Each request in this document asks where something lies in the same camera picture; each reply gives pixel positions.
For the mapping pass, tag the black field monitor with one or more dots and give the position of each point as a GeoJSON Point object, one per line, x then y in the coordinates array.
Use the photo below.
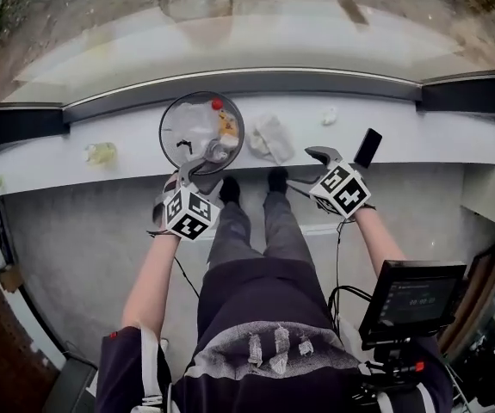
{"type": "Point", "coordinates": [410, 301]}

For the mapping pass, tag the clear plastic bottle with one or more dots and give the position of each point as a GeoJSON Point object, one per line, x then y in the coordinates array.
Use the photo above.
{"type": "Point", "coordinates": [100, 153]}

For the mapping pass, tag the person's right forearm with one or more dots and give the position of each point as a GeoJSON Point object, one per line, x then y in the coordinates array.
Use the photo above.
{"type": "Point", "coordinates": [378, 239]}

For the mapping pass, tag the clear plastic bin liner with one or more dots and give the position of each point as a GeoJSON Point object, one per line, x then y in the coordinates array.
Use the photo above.
{"type": "Point", "coordinates": [189, 123]}

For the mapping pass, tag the shelf of equipment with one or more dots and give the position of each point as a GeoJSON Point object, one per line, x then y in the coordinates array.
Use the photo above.
{"type": "Point", "coordinates": [494, 351]}

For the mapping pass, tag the white cloth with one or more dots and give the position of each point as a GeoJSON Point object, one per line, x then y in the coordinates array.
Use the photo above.
{"type": "Point", "coordinates": [273, 138]}

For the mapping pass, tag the person's right black shoe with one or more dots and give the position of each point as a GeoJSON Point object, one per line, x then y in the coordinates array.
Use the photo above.
{"type": "Point", "coordinates": [278, 180]}

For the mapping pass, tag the person's black shoe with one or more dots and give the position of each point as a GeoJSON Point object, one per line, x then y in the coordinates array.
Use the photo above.
{"type": "Point", "coordinates": [230, 189]}
{"type": "Point", "coordinates": [278, 180]}

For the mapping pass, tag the yellow food wrapper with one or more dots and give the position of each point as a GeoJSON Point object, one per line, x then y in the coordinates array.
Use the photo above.
{"type": "Point", "coordinates": [228, 124]}

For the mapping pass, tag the person's leg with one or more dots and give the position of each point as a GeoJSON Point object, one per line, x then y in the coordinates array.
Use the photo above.
{"type": "Point", "coordinates": [230, 235]}
{"type": "Point", "coordinates": [286, 226]}

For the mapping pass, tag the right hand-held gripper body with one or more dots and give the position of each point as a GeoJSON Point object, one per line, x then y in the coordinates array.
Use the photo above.
{"type": "Point", "coordinates": [342, 189]}

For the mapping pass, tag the small cardboard box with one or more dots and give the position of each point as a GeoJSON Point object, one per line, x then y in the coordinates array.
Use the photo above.
{"type": "Point", "coordinates": [10, 279]}

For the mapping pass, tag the dark window frame rail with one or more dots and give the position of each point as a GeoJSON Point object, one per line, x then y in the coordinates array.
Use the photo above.
{"type": "Point", "coordinates": [247, 82]}

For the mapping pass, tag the person's left leg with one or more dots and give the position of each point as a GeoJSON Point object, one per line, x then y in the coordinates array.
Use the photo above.
{"type": "Point", "coordinates": [230, 235]}

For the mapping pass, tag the person's left forearm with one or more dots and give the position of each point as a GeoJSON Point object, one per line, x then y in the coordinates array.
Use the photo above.
{"type": "Point", "coordinates": [152, 278]}

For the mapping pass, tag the red ball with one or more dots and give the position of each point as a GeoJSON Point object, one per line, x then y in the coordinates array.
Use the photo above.
{"type": "Point", "coordinates": [216, 103]}

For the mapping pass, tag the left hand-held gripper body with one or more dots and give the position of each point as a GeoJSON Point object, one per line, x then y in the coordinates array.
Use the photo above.
{"type": "Point", "coordinates": [189, 213]}

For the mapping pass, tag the black mesh trash bin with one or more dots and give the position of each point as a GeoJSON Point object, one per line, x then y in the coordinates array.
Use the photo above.
{"type": "Point", "coordinates": [174, 136]}

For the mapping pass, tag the person's right leg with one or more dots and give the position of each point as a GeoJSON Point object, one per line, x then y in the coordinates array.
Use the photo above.
{"type": "Point", "coordinates": [286, 226]}

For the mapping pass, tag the black monitor mount rig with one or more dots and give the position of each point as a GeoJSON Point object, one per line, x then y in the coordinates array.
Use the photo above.
{"type": "Point", "coordinates": [395, 372]}

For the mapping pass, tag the black smartphone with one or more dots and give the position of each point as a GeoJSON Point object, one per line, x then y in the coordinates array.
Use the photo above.
{"type": "Point", "coordinates": [368, 148]}

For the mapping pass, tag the crumpled white tissue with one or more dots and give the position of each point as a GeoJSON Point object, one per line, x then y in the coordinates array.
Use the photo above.
{"type": "Point", "coordinates": [329, 116]}

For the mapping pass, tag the wooden frame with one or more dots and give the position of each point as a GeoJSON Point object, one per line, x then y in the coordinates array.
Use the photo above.
{"type": "Point", "coordinates": [473, 299]}

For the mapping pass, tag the person's dark torso clothing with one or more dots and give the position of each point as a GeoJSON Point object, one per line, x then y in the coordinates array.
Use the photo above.
{"type": "Point", "coordinates": [264, 316]}

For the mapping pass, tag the person's left black shoe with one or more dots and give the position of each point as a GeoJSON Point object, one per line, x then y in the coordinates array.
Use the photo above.
{"type": "Point", "coordinates": [230, 189]}

